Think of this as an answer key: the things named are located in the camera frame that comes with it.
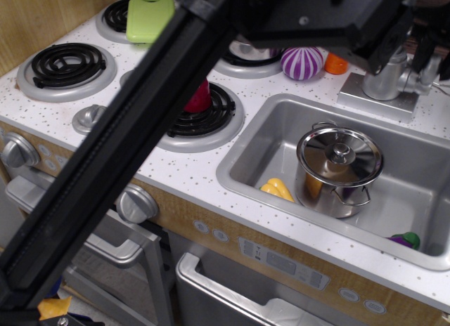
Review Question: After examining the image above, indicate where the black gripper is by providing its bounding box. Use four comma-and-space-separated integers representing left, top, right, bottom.
410, 0, 450, 81

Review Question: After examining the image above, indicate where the silver faucet lever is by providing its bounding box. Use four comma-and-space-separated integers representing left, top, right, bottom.
419, 54, 442, 86

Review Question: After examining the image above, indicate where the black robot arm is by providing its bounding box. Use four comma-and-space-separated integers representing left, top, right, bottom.
1, 0, 449, 325

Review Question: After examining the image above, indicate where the silver toy faucet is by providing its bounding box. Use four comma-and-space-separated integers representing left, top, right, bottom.
337, 47, 433, 124

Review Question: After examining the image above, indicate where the orange toy carrot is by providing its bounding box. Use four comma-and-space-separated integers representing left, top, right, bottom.
324, 53, 348, 74

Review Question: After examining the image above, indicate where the purple striped toy onion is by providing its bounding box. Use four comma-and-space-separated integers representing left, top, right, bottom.
281, 47, 324, 81

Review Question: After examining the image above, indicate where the steel pot with lid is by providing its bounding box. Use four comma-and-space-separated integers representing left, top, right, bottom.
295, 122, 384, 219

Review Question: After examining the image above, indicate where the purple green toy eggplant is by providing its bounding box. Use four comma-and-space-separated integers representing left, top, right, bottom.
388, 232, 420, 250

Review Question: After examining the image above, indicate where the grey toy sink basin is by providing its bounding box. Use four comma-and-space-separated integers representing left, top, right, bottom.
217, 94, 449, 270

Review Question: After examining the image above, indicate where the small steel saucepan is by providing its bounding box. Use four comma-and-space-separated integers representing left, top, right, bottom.
229, 41, 283, 61

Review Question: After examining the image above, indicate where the yellow toy pepper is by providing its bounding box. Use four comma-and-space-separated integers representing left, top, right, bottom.
259, 178, 295, 202

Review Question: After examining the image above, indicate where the back right black burner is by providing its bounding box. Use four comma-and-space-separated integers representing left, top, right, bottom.
214, 40, 283, 79

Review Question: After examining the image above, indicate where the black burner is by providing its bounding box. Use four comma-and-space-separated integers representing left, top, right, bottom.
96, 0, 130, 44
214, 40, 283, 79
16, 43, 117, 103
157, 82, 245, 153

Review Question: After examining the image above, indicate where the red toy pepper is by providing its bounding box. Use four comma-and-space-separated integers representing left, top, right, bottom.
184, 79, 212, 113

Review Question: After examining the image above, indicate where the front right black burner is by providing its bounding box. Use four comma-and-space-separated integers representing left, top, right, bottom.
157, 82, 245, 153

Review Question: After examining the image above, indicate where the green toy cutting board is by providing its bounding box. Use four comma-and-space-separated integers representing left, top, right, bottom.
126, 0, 175, 44

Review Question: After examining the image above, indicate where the silver stove knob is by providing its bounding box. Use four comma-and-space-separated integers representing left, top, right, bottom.
120, 70, 134, 87
72, 104, 106, 136

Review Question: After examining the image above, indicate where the back left black burner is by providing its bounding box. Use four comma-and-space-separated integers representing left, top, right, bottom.
96, 0, 130, 44

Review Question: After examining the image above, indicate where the silver dishwasher door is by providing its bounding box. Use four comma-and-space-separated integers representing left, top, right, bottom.
176, 252, 360, 325

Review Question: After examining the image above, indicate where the silver oven dial right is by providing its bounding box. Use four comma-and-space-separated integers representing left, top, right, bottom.
116, 183, 159, 224

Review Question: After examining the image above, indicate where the silver oven dial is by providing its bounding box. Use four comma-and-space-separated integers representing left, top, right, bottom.
1, 131, 41, 168
116, 183, 159, 224

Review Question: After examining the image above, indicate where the silver stove knob front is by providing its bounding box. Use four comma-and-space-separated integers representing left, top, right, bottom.
72, 104, 106, 136

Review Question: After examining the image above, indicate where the front left black burner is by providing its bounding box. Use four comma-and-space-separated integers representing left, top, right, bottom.
16, 43, 117, 103

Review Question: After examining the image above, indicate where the silver oven door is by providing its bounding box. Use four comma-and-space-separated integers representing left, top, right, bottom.
4, 174, 175, 326

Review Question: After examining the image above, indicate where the silver oven dial left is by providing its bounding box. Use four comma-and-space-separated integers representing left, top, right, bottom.
1, 131, 41, 168

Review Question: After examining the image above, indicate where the yellow object on floor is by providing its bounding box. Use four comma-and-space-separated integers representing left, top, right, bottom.
37, 296, 72, 320

